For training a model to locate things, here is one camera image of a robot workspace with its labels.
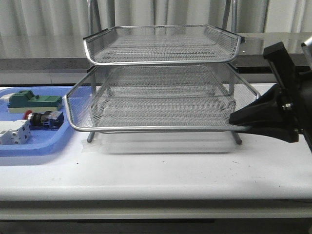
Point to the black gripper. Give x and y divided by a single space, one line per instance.
293 86

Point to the silver mesh tray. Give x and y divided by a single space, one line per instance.
220 75
161 108
163 44

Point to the red emergency stop button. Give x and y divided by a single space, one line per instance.
50 120

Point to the blue plastic tray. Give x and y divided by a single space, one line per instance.
42 141

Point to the white circuit breaker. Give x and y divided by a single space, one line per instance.
14 132

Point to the grey stone counter ledge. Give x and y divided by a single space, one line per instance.
39 53

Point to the green electrical switch block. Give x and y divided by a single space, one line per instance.
24 100

